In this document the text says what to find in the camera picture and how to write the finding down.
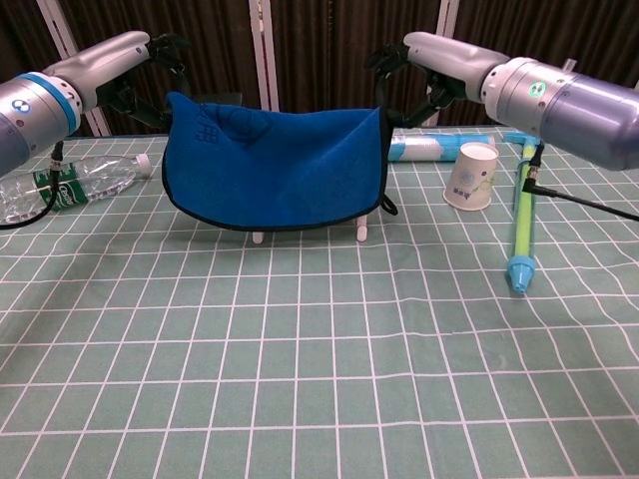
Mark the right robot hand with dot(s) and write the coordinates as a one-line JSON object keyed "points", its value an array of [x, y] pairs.
{"points": [[454, 60]]}

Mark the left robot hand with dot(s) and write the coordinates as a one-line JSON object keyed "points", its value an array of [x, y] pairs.
{"points": [[110, 57]]}

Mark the blue microfiber towel black trim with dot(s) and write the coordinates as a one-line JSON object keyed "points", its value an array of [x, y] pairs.
{"points": [[279, 164]]}

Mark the blue white plastic bag roll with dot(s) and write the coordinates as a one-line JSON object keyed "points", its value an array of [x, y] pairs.
{"points": [[424, 147]]}

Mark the clear plastic water bottle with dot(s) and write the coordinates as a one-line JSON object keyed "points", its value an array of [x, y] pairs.
{"points": [[100, 177]]}

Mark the white printed paper cup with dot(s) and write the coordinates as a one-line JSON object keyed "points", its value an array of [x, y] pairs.
{"points": [[469, 179]]}

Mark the green blue hand pump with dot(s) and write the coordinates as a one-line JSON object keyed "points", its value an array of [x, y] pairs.
{"points": [[521, 234]]}

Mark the green checked tablecloth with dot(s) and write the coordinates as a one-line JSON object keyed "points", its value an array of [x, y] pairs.
{"points": [[319, 374]]}

